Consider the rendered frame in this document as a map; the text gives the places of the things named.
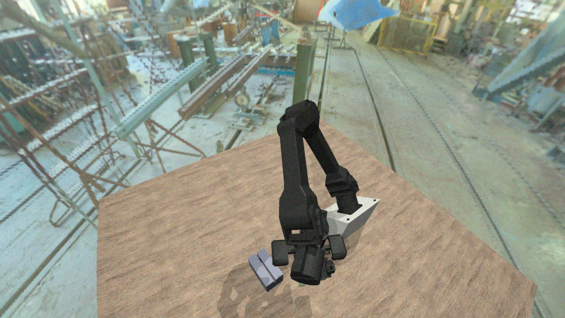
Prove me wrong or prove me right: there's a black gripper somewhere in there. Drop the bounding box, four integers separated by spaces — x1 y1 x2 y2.
271 234 347 266

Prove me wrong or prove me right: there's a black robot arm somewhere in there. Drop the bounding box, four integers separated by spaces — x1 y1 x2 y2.
277 99 363 286

